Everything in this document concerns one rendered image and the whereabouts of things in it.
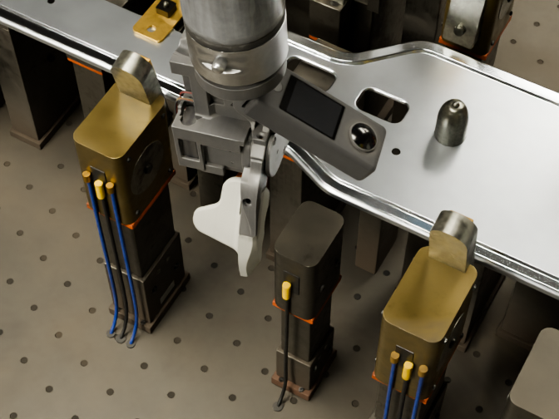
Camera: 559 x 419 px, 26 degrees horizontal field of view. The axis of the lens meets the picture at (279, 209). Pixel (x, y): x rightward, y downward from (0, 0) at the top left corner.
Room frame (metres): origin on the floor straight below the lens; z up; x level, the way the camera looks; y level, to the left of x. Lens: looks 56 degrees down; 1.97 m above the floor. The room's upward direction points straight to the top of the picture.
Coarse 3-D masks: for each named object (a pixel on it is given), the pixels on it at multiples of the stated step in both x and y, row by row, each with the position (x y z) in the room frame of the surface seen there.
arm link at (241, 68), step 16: (192, 48) 0.59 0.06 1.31; (208, 48) 0.58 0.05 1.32; (256, 48) 0.58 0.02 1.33; (272, 48) 0.59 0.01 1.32; (288, 48) 0.61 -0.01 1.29; (192, 64) 0.60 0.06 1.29; (208, 64) 0.58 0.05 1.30; (224, 64) 0.57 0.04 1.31; (240, 64) 0.58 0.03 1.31; (256, 64) 0.58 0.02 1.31; (272, 64) 0.59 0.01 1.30; (224, 80) 0.58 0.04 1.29; (240, 80) 0.58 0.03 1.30; (256, 80) 0.58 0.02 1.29
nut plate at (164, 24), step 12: (156, 0) 0.94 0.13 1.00; (168, 0) 0.93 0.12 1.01; (156, 12) 0.92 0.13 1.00; (168, 12) 0.91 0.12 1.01; (180, 12) 0.92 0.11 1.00; (144, 24) 0.90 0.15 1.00; (156, 24) 0.90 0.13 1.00; (168, 24) 0.90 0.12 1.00; (144, 36) 0.89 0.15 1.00; (156, 36) 0.88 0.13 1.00
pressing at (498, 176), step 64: (0, 0) 0.94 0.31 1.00; (64, 0) 0.94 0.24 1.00; (320, 64) 0.85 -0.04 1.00; (384, 64) 0.85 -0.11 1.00; (448, 64) 0.85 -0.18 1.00; (512, 128) 0.76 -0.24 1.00; (384, 192) 0.68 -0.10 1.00; (448, 192) 0.68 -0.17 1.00; (512, 192) 0.68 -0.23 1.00; (512, 256) 0.61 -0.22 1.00
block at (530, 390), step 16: (544, 336) 0.53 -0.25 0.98; (544, 352) 0.52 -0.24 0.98; (528, 368) 0.50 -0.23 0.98; (544, 368) 0.50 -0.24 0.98; (528, 384) 0.48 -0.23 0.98; (544, 384) 0.48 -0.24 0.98; (512, 400) 0.47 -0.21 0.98; (528, 400) 0.47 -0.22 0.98; (544, 400) 0.47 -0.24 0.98; (512, 416) 0.46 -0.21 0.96; (528, 416) 0.46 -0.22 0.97; (544, 416) 0.45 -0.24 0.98
